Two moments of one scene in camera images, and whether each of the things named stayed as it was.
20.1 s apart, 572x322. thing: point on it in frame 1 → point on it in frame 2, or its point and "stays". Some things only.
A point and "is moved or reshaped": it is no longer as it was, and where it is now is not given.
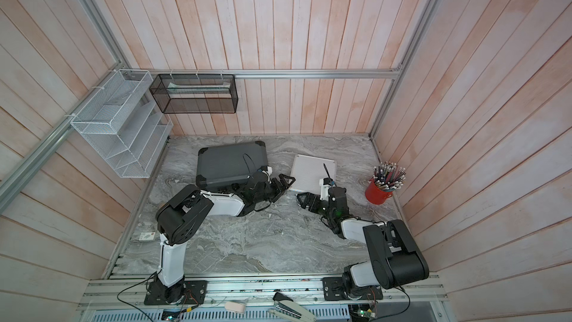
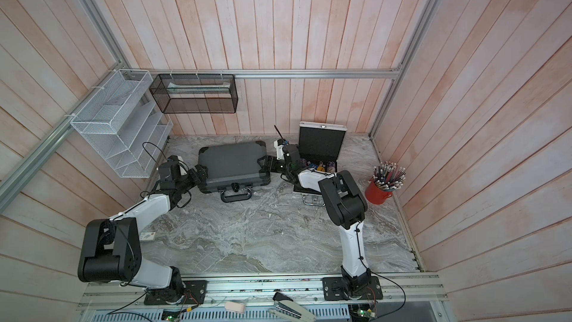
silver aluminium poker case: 308,171 is moved or reshaped
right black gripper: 312,197 → 269,160
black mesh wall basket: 196,93 stays
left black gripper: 278,188 → 196,179
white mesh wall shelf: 126,124 stays
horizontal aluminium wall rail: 356,72 stays
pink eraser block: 235,306 stays
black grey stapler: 284,308 stays
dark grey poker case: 229,164 stays
